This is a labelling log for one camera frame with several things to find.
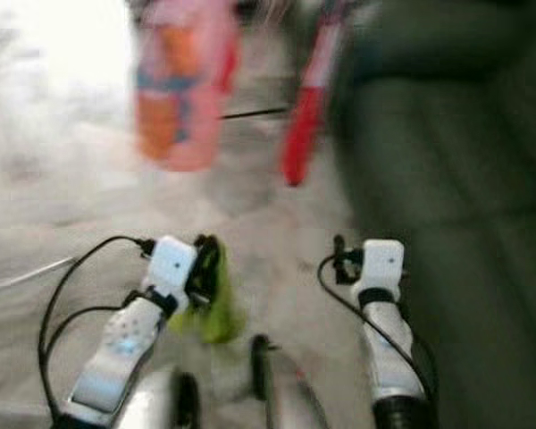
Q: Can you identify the green garment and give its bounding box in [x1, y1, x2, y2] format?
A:
[170, 234, 247, 345]

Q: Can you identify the dark green leather sofa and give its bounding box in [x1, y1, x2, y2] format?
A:
[331, 0, 536, 429]

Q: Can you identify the silver robot left leg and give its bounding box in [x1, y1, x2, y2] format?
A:
[125, 366, 202, 429]

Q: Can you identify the silver robot leg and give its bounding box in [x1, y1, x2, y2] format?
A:
[125, 366, 202, 429]
[250, 333, 331, 429]

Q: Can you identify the silver robot right leg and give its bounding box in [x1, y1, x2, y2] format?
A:
[250, 333, 331, 429]

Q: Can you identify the pink printed garment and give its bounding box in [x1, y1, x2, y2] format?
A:
[134, 0, 240, 172]

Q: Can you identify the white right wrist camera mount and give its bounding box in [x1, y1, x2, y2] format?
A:
[353, 239, 406, 300]

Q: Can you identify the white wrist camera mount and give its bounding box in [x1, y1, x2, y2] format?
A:
[353, 239, 406, 300]
[147, 235, 199, 291]

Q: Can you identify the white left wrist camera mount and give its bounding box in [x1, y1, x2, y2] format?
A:
[147, 235, 199, 291]

